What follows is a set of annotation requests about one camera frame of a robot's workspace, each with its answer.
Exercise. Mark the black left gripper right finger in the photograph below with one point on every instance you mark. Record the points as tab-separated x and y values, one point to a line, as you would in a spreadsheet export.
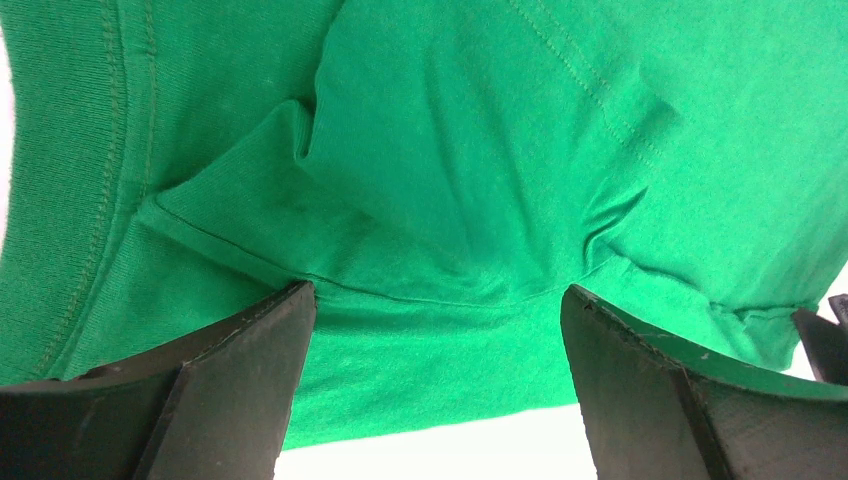
658	406

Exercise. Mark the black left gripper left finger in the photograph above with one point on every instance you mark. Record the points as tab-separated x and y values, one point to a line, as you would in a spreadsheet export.
213	404

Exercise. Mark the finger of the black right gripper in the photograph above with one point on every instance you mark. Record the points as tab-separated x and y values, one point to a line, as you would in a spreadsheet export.
825	343

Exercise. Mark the green t shirt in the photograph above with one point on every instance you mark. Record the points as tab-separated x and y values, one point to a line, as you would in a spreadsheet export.
441	171

